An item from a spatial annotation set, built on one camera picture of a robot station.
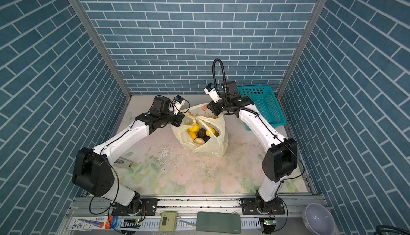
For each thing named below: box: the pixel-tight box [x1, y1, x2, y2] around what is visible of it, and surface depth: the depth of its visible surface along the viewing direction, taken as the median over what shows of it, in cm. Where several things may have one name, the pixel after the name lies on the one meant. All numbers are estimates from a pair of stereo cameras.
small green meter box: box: [159, 210, 178, 232], surface depth 70 cm
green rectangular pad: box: [195, 211, 241, 234], surface depth 72 cm
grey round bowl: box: [302, 202, 336, 235], surface depth 69 cm
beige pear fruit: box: [193, 137, 206, 145], surface depth 93 cm
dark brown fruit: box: [196, 128, 207, 139], surface depth 96 cm
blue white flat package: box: [67, 215, 107, 231], surface depth 70 cm
